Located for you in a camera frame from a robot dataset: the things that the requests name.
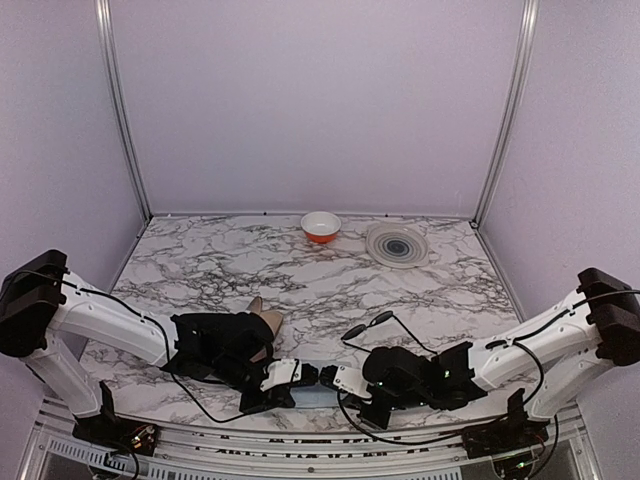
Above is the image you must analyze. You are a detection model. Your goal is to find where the aluminium frame post left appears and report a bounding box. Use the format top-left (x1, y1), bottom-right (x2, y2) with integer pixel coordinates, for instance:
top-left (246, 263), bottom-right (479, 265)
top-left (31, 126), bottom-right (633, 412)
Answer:
top-left (95, 0), bottom-right (153, 224)

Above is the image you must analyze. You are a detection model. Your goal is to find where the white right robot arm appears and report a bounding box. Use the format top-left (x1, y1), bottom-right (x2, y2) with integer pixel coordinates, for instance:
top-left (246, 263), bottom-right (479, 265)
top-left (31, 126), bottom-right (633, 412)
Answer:
top-left (358, 268), bottom-right (639, 448)

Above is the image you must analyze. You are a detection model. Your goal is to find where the white plate with blue spiral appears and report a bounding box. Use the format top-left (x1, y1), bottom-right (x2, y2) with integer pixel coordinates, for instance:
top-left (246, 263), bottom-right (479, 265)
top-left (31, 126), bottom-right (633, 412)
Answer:
top-left (365, 223), bottom-right (429, 269)

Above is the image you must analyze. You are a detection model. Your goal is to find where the aluminium frame post right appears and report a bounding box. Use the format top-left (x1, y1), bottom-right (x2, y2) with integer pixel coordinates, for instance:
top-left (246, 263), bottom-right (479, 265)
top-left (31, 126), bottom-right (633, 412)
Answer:
top-left (472, 0), bottom-right (540, 229)

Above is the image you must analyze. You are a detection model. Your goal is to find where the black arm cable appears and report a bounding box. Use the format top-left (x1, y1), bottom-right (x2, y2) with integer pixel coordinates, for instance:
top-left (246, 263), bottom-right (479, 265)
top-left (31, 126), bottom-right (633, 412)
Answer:
top-left (0, 269), bottom-right (281, 425)
top-left (337, 289), bottom-right (640, 446)

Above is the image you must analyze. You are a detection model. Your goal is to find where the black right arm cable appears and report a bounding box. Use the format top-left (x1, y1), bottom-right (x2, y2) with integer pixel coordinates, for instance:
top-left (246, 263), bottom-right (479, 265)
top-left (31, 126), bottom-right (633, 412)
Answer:
top-left (337, 289), bottom-right (640, 446)

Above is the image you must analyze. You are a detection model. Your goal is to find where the orange bowl with white inside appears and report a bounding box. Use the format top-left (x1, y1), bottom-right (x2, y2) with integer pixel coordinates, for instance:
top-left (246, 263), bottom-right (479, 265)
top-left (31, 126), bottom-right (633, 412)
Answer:
top-left (300, 211), bottom-right (342, 244)

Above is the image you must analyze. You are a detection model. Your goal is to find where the brown fabric case red stripe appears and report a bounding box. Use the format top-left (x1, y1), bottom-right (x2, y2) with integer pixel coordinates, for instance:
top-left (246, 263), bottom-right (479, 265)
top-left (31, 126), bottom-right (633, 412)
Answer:
top-left (246, 296), bottom-right (284, 364)

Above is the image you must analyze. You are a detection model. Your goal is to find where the aluminium frame post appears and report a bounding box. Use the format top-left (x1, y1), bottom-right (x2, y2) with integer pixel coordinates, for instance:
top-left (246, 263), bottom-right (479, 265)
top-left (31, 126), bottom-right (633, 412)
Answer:
top-left (472, 0), bottom-right (540, 229)
top-left (95, 0), bottom-right (153, 224)

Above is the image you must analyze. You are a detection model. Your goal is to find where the aluminium front frame rail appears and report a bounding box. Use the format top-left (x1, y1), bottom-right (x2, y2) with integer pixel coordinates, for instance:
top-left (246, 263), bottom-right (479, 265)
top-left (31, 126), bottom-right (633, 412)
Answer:
top-left (17, 398), bottom-right (602, 479)

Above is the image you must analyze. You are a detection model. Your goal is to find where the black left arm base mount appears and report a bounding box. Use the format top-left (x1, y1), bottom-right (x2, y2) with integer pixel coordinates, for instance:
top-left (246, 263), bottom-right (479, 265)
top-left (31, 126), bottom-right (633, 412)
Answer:
top-left (72, 381), bottom-right (159, 457)

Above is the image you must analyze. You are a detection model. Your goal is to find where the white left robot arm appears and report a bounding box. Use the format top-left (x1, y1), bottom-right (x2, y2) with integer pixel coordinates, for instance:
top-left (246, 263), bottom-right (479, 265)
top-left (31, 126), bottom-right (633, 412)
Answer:
top-left (1, 250), bottom-right (302, 445)

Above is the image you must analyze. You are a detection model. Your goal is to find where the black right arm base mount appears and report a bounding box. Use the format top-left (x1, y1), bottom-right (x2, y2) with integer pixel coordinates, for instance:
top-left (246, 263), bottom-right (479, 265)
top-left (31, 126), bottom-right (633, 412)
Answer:
top-left (461, 388), bottom-right (549, 459)

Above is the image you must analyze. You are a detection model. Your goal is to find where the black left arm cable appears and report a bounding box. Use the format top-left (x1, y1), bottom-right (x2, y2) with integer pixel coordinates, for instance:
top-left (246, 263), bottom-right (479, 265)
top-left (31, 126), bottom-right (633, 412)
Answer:
top-left (0, 269), bottom-right (281, 425)

